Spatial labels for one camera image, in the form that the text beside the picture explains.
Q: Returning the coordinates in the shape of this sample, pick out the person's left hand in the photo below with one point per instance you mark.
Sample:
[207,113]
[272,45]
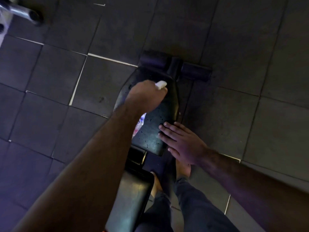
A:
[144,96]

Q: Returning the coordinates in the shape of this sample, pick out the person's right hand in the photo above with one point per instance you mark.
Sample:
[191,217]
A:
[187,144]

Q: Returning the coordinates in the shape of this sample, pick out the person's right thumb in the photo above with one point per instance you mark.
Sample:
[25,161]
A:
[174,154]

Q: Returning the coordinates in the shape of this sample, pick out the person's right little finger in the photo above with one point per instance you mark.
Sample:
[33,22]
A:
[183,127]

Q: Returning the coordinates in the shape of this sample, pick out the person's left fingers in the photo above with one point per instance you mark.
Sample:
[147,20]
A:
[162,91]

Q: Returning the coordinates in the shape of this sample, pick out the person's right middle finger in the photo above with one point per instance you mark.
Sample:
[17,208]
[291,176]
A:
[169,131]

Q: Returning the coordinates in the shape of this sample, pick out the white cleaning cloth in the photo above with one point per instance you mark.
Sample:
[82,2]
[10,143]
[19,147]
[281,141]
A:
[161,84]

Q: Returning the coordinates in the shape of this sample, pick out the person's right forearm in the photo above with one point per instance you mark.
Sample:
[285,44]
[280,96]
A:
[256,190]

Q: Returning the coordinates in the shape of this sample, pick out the person's left forearm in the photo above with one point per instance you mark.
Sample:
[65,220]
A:
[89,171]

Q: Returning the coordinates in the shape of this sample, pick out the black bench back pad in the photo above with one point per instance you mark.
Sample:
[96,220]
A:
[157,125]

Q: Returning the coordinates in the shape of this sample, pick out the person's right foot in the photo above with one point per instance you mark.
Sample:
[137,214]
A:
[183,170]

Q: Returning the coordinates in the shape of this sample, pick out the person's foot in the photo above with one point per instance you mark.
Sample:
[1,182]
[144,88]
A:
[156,184]
[183,170]

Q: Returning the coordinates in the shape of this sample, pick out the black foam leg roller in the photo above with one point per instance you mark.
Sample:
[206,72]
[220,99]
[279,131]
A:
[153,59]
[196,72]

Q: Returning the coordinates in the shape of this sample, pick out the person's left foot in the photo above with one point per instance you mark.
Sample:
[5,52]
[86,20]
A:
[156,184]

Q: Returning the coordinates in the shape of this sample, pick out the dark blue jeans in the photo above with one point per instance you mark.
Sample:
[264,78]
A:
[193,210]

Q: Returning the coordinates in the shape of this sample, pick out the black bench seat pad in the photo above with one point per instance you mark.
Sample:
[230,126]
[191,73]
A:
[131,202]

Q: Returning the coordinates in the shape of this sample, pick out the chrome metal bar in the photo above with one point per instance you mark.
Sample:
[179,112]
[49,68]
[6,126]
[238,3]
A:
[20,12]

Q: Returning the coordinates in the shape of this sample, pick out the black metal bench frame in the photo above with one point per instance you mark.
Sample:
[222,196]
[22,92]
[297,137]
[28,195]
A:
[174,66]

